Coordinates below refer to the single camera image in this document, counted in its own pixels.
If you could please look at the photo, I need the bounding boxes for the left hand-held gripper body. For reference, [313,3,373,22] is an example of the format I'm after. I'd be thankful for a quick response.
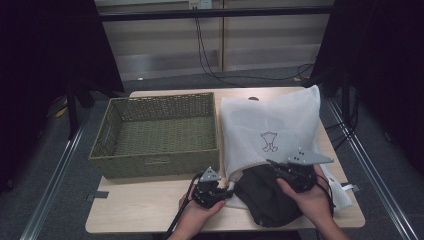
[192,166,225,210]

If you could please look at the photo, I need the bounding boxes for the black wall cables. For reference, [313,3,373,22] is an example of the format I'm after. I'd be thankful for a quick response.
[194,16,315,88]

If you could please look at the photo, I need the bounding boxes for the right hand-held gripper cable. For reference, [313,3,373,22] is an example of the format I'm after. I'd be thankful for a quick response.
[314,172,336,218]

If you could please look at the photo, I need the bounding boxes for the grey tape strip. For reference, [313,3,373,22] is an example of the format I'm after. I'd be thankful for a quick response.
[340,182,362,193]

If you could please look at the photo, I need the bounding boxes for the black metal stand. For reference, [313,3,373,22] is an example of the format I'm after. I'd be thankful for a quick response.
[339,71,355,132]
[64,78,98,140]

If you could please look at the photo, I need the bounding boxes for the white mesh laundry bag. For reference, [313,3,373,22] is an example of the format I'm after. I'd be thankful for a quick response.
[219,84,354,213]

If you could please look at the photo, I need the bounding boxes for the hand-held gripper cable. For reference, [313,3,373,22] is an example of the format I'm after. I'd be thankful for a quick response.
[314,172,336,218]
[162,173,203,240]

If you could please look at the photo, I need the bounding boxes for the green woven basket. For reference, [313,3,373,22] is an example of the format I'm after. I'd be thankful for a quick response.
[88,92,221,180]

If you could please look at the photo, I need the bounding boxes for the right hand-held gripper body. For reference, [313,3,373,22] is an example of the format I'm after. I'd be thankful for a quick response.
[274,147,335,194]

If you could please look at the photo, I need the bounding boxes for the dark cloth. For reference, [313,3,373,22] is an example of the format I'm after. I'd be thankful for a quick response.
[233,163,314,229]

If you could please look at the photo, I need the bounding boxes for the person's right hand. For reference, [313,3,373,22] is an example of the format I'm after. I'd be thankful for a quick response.
[276,164,335,229]

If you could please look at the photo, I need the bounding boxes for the wall power outlet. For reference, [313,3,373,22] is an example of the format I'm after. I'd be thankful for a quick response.
[187,0,214,10]

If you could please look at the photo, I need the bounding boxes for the left hand-held gripper cable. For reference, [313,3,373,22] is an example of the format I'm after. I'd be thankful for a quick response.
[162,173,203,240]

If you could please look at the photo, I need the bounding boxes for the person's left hand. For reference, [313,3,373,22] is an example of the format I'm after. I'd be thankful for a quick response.
[176,192,227,236]

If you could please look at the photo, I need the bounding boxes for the black horizontal bar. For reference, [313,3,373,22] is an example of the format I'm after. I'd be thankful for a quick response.
[99,5,335,23]

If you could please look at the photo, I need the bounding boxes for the dark curtain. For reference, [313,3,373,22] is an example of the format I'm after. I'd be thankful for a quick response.
[0,0,125,196]
[304,0,424,176]

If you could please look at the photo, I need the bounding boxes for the metal floor rail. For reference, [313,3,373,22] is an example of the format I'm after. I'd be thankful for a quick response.
[19,122,88,240]
[326,99,419,240]

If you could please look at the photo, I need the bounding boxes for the black floor cables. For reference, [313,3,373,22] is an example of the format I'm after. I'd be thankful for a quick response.
[324,93,362,151]

